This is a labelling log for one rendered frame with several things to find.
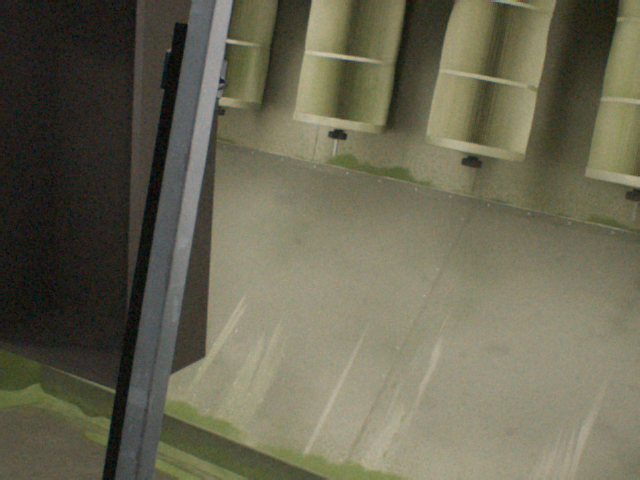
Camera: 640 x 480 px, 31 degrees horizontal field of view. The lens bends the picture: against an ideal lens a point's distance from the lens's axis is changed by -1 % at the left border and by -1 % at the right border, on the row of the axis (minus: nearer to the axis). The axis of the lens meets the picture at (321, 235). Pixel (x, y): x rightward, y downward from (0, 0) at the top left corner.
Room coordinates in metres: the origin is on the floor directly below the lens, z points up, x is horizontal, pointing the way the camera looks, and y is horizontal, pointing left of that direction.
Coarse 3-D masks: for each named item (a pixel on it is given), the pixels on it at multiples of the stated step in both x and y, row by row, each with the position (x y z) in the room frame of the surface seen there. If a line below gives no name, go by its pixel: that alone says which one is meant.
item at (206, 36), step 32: (192, 0) 1.93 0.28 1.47; (224, 0) 1.92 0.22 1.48; (192, 32) 1.92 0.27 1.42; (224, 32) 1.93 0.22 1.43; (192, 64) 1.91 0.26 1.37; (192, 96) 1.91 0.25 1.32; (192, 128) 1.90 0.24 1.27; (192, 160) 1.91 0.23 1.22; (192, 192) 1.92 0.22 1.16; (160, 224) 1.92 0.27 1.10; (192, 224) 1.93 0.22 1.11; (160, 256) 1.91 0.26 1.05; (160, 288) 1.91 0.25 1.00; (160, 320) 1.90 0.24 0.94; (160, 352) 1.91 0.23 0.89; (160, 384) 1.92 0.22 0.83; (128, 416) 1.92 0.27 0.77; (160, 416) 1.93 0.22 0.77; (128, 448) 1.92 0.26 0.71
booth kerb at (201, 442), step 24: (48, 384) 4.30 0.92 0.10; (72, 384) 4.23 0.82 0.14; (96, 384) 4.17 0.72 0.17; (96, 408) 4.15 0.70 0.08; (168, 432) 3.96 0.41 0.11; (192, 432) 3.90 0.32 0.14; (216, 432) 3.85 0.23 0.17; (216, 456) 3.83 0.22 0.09; (240, 456) 3.78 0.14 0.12; (264, 456) 3.73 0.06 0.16
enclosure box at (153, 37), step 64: (0, 0) 3.30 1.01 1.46; (64, 0) 3.50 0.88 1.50; (128, 0) 3.38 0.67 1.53; (0, 64) 3.33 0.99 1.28; (64, 64) 3.53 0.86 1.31; (128, 64) 3.41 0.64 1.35; (0, 128) 3.36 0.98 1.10; (64, 128) 3.57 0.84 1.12; (128, 128) 3.44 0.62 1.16; (0, 192) 3.40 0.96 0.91; (64, 192) 3.60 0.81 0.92; (128, 192) 3.47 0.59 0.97; (0, 256) 3.43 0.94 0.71; (64, 256) 3.64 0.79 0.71; (128, 256) 3.05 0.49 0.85; (192, 256) 3.27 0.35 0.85; (0, 320) 3.47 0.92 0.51; (64, 320) 3.59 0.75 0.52; (192, 320) 3.32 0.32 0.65
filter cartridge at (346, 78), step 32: (320, 0) 4.06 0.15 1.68; (352, 0) 3.99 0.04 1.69; (384, 0) 4.01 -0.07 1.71; (320, 32) 4.03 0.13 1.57; (352, 32) 4.00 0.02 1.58; (384, 32) 4.02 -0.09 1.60; (320, 64) 4.02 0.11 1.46; (352, 64) 4.00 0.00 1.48; (384, 64) 4.04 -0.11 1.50; (320, 96) 4.01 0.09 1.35; (352, 96) 3.99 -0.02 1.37; (384, 96) 4.06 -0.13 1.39; (352, 128) 3.99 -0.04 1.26; (384, 128) 4.09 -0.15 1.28
